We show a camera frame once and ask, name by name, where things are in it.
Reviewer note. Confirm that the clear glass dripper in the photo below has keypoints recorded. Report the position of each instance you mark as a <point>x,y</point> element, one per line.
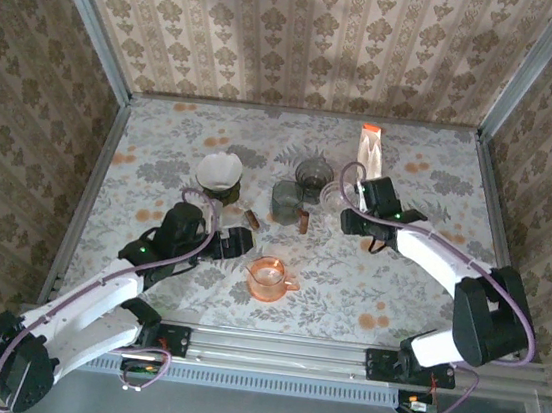
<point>332,196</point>

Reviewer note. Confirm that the white paper coffee filter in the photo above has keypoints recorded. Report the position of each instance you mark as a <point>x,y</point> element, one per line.
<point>217,171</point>

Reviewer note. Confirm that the grey glass dripper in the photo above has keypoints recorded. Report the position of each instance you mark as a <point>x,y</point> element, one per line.
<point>314,173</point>

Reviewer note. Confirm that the orange glass dripper cup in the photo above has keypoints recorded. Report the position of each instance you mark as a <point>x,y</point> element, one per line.
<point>267,278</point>

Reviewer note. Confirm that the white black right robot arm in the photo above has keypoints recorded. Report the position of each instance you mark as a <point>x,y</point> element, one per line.
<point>431,258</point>

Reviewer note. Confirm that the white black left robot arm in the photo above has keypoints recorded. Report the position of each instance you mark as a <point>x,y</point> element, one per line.
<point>92,305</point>

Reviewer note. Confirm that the white paper filter stack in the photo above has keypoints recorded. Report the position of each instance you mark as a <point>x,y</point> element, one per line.
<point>370,152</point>

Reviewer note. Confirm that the small electronics board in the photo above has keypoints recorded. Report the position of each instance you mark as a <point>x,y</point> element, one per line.
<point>140,367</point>
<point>418,405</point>

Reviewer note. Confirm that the aluminium table side rail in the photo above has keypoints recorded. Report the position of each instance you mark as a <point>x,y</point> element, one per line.
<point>499,214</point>
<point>85,203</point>

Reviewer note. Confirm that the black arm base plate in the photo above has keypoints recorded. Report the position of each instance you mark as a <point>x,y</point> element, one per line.
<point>377,365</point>
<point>176,340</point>

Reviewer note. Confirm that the aluminium table end rail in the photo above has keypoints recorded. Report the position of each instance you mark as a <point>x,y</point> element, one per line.
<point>293,110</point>

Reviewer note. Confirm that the aluminium mounting rail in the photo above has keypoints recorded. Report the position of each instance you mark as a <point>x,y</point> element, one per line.
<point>278,353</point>

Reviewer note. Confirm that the aluminium corner post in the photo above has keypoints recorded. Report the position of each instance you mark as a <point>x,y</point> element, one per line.
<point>530,66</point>
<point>91,28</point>

